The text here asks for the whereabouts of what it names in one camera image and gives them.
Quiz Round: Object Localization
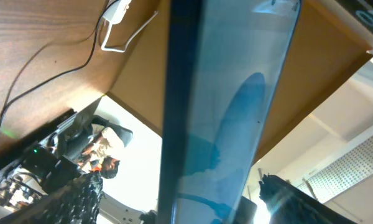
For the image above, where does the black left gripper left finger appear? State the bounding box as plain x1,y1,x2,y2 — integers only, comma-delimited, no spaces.
0,172,104,224

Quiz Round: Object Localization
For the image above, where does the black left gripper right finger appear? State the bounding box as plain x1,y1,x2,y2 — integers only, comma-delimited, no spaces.
259,175,355,224

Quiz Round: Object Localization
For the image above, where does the black charger cable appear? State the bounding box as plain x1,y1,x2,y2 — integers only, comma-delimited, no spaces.
0,0,119,153

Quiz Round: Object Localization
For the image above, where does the blue Galaxy smartphone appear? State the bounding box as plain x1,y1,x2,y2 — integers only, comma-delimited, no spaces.
157,0,301,224

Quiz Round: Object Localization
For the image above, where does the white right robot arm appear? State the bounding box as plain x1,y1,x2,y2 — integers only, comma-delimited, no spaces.
0,111,348,224

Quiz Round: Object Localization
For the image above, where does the white power strip cord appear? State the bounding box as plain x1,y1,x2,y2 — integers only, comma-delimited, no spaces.
100,10,159,54

